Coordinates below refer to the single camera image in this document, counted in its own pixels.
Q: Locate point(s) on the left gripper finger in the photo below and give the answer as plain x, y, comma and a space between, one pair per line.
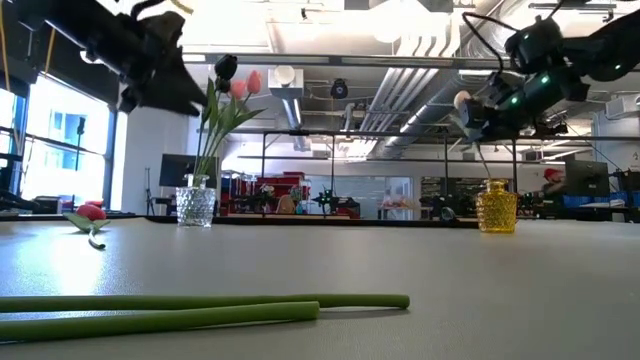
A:
170, 82
170, 105

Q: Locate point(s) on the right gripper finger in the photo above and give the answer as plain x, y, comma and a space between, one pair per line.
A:
479, 133
472, 112

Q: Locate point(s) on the cream artificial tulip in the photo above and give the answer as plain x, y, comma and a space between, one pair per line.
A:
460, 99

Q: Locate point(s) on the black artificial tulip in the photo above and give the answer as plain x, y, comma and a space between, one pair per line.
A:
226, 66

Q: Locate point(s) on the pink tulips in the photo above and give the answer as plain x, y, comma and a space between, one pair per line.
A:
254, 81

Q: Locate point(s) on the short green flower stem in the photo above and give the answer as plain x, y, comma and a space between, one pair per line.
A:
200, 316

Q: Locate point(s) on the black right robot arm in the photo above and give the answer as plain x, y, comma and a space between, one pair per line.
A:
615, 50

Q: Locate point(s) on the black background robot arm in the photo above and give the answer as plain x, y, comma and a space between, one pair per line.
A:
335, 202

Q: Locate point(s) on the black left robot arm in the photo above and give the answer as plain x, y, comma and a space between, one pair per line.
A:
90, 35

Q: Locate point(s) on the yellow glass vase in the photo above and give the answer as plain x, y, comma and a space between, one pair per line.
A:
496, 210

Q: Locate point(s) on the clear glass vase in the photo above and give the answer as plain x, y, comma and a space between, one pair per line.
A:
195, 205

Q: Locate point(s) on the black monitor screen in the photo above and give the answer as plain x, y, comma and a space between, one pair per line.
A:
587, 177
175, 170

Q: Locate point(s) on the yellow label tag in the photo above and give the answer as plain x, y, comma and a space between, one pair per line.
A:
182, 7

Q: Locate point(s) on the person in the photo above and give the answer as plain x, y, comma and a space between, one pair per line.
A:
552, 182

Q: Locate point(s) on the black tripod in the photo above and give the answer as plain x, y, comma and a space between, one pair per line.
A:
148, 190

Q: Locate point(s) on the black light stand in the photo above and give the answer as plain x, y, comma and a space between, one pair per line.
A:
80, 145

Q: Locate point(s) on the black background rack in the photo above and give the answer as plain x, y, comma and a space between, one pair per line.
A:
263, 150

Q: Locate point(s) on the blue storage bins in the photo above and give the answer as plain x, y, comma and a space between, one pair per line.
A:
585, 200

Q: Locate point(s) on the white ceiling unit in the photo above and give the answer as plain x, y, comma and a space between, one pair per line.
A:
285, 80

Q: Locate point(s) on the red storage shelf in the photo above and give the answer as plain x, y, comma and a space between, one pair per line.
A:
280, 185

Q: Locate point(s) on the grey table mat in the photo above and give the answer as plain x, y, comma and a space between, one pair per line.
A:
400, 260

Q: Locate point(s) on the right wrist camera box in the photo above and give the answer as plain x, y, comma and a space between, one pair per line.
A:
500, 85

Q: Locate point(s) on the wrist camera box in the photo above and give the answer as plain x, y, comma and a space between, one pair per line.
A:
500, 85
165, 32

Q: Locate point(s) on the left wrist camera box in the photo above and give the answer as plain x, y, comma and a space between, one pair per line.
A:
165, 32

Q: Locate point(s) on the silver ventilation duct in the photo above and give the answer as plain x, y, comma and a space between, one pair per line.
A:
415, 100

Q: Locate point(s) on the white wall unit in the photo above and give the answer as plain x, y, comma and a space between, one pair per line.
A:
622, 105

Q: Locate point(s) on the black overhead camera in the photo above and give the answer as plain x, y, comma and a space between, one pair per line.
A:
339, 89

